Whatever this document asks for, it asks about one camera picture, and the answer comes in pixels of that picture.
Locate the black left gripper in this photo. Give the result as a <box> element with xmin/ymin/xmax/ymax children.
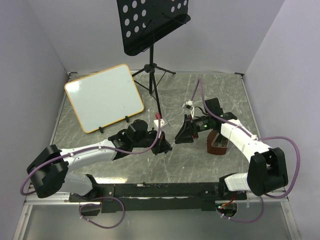
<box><xmin>132</xmin><ymin>127</ymin><xmax>172</xmax><ymax>155</ymax></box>

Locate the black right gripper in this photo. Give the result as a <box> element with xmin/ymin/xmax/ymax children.
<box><xmin>174</xmin><ymin>114</ymin><xmax>212</xmax><ymax>145</ymax></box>

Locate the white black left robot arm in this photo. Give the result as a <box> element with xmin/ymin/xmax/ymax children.
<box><xmin>26</xmin><ymin>118</ymin><xmax>172</xmax><ymax>201</ymax></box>

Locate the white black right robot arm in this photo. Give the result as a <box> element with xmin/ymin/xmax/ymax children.
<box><xmin>175</xmin><ymin>98</ymin><xmax>289</xmax><ymax>199</ymax></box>

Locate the brown whiteboard eraser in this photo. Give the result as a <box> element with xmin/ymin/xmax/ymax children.
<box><xmin>206</xmin><ymin>130</ymin><xmax>229</xmax><ymax>156</ymax></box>

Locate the orange framed whiteboard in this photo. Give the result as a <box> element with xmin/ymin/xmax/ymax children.
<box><xmin>64</xmin><ymin>64</ymin><xmax>145</xmax><ymax>134</ymax></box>

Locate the black perforated music stand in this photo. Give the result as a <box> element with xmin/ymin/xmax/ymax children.
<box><xmin>116</xmin><ymin>0</ymin><xmax>191</xmax><ymax>114</ymax></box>

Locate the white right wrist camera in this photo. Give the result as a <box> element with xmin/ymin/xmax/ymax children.
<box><xmin>182</xmin><ymin>100</ymin><xmax>195</xmax><ymax>113</ymax></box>

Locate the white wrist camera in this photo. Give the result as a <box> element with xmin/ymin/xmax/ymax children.
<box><xmin>182</xmin><ymin>100</ymin><xmax>195</xmax><ymax>113</ymax></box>
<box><xmin>153</xmin><ymin>113</ymin><xmax>170</xmax><ymax>131</ymax></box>

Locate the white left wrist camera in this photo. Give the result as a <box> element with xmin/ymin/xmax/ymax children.
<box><xmin>153</xmin><ymin>113</ymin><xmax>170</xmax><ymax>131</ymax></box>

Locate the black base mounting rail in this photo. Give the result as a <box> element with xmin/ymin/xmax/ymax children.
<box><xmin>69</xmin><ymin>181</ymin><xmax>247</xmax><ymax>213</ymax></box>

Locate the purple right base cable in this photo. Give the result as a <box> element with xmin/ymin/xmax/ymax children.
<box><xmin>218</xmin><ymin>194</ymin><xmax>266</xmax><ymax>224</ymax></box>

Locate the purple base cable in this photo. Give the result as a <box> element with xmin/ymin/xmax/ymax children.
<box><xmin>78</xmin><ymin>196</ymin><xmax>126</xmax><ymax>230</ymax></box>
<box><xmin>218</xmin><ymin>194</ymin><xmax>266</xmax><ymax>224</ymax></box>

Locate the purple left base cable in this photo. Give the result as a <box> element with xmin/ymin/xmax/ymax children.
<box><xmin>78</xmin><ymin>196</ymin><xmax>126</xmax><ymax>230</ymax></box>

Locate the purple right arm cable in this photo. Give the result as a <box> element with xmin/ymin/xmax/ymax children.
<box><xmin>189</xmin><ymin>78</ymin><xmax>300</xmax><ymax>200</ymax></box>

